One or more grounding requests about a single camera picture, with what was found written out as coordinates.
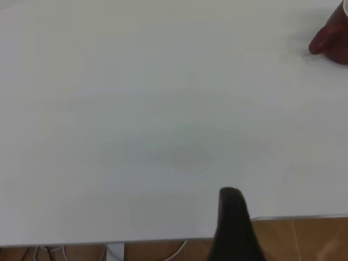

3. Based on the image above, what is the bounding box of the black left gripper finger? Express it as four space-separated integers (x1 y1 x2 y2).
208 187 269 261

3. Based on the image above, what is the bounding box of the red ceramic mug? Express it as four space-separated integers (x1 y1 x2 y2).
308 0 348 65

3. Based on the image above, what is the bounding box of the white table leg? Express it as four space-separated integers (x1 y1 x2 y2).
105 243 125 261

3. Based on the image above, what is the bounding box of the white curved floor cable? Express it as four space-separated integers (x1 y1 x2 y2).
162 239 188 261

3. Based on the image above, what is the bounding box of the dark thin floor cable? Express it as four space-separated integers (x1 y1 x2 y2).
20 246 55 261

